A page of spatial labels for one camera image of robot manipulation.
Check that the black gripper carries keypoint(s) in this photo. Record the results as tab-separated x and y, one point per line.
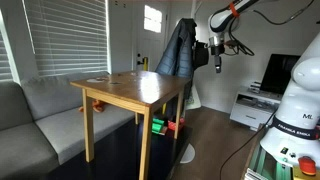
217	48

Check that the black hat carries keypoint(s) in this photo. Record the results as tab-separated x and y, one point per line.
200	55

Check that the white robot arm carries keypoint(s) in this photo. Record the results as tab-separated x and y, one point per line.
293	133

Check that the blue puffer jacket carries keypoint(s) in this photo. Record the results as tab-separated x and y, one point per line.
177	59

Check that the black television screen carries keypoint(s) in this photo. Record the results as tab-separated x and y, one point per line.
278	73

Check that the white entry door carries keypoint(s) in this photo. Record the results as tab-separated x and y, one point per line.
150	25

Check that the white tv stand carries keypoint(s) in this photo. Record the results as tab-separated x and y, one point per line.
253	109

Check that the wooden table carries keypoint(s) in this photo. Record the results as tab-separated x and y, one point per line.
142	92

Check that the red toy block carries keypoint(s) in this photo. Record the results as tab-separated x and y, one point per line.
172	125

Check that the green toy block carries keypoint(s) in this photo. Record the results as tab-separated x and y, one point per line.
158	126

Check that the white coat rack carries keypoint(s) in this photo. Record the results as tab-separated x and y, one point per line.
193	101

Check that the orange toy on sofa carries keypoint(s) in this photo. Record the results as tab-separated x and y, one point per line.
98	105

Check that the white window blinds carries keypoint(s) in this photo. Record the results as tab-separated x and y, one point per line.
68	36

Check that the red emergency stop button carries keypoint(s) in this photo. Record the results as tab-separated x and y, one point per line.
307	165

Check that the black low table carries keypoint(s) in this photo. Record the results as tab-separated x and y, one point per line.
117	156

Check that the grey sofa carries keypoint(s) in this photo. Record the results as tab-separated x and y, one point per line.
41	126

